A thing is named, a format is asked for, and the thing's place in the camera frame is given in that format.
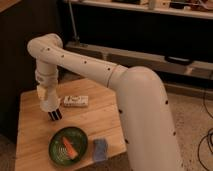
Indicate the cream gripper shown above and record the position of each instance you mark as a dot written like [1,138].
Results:
[42,92]

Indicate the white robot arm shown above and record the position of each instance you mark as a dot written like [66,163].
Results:
[145,115]

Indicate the black white striped eraser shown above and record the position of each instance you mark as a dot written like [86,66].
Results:
[55,115]

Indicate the white rectangular box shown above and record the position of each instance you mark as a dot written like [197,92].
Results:
[75,101]

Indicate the green patterned plate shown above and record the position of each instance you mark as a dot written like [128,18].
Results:
[57,151]

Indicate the metal stand pole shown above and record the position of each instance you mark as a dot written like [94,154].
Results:
[75,33]

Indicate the orange carrot piece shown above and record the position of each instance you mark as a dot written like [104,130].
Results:
[70,149]

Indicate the blue sponge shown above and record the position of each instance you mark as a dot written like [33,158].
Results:
[100,150]

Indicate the long grey metal case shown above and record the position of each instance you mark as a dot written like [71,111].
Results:
[196,69]

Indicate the black case handle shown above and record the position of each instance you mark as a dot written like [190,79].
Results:
[179,61]

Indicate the white wall shelf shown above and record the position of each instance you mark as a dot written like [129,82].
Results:
[143,8]

